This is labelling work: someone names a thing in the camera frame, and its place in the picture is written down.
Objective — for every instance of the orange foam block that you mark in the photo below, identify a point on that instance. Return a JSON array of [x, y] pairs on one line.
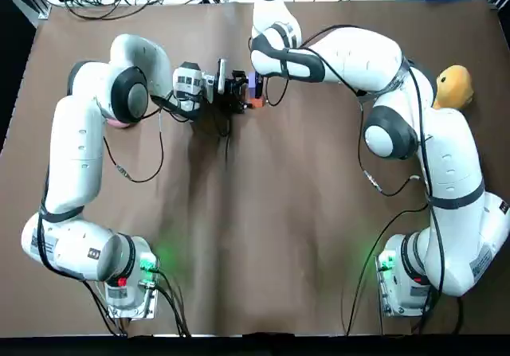
[[259, 103]]

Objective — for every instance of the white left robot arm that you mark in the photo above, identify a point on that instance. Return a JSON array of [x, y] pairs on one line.
[[75, 153]]

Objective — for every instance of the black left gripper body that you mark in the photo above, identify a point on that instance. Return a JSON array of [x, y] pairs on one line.
[[231, 95]]

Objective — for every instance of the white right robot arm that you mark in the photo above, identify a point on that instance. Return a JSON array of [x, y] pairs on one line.
[[450, 165]]

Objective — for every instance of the yellow plush toy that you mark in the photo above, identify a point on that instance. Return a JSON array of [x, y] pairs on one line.
[[454, 87]]

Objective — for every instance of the pink plush toy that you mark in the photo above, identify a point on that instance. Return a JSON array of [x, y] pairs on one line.
[[119, 124]]

